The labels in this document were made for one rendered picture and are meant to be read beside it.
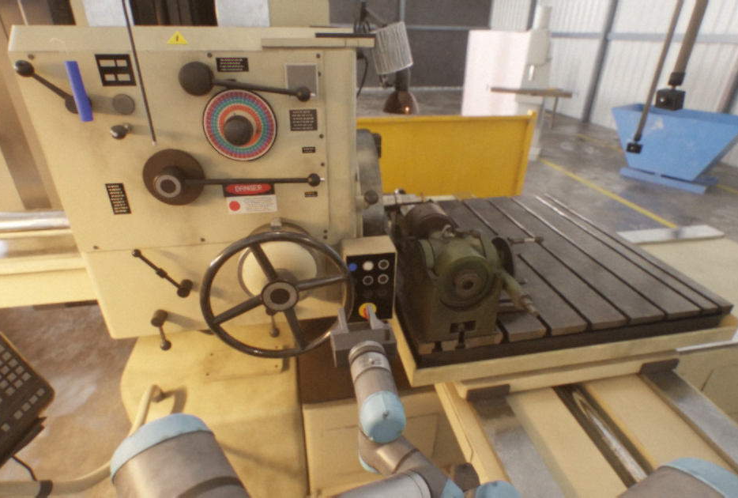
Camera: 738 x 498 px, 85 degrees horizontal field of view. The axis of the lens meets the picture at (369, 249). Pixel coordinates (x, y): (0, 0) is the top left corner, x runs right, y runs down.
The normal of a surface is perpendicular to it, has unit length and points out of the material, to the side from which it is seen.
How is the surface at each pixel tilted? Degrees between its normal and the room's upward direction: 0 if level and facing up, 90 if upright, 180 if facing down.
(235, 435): 90
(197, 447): 29
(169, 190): 90
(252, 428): 90
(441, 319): 90
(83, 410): 0
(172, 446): 8
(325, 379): 0
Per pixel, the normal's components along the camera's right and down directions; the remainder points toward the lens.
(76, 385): 0.01, -0.88
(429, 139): 0.18, 0.47
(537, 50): -0.43, 0.42
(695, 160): -0.77, 0.29
